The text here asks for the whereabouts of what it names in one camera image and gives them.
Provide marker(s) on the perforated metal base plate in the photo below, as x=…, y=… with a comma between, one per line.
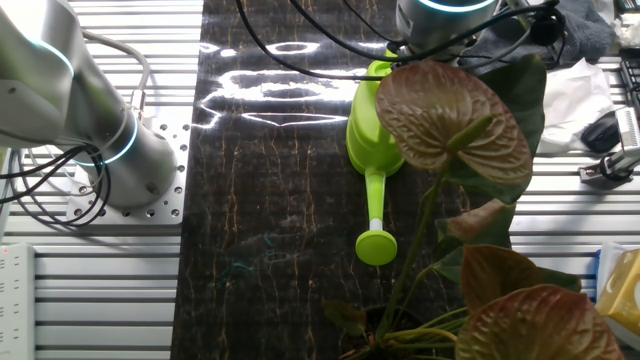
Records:
x=162, y=219

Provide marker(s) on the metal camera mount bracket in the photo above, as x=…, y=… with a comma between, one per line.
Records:
x=620, y=163

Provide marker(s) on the grey towel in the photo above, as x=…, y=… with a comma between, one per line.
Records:
x=585, y=35

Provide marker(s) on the blue white package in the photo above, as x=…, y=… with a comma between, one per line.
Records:
x=607, y=260

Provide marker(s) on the anthurium plant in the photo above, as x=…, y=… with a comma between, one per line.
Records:
x=440, y=110

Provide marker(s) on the black keyboard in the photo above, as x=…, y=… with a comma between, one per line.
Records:
x=631, y=75

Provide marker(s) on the black marble pattern mat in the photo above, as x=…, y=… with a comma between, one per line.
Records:
x=275, y=200

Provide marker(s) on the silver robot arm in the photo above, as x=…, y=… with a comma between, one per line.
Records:
x=135, y=165

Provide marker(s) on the white power strip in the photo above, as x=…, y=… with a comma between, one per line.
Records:
x=15, y=300

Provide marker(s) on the crumpled white tissue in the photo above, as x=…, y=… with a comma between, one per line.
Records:
x=627, y=31

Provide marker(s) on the black computer mouse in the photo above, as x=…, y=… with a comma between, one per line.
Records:
x=600, y=135

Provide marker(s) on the white tissue paper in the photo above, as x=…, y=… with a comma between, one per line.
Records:
x=575, y=100

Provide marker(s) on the lime green watering can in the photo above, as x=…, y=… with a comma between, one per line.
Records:
x=372, y=145

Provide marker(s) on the yellow tissue packet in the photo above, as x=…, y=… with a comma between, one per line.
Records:
x=622, y=290

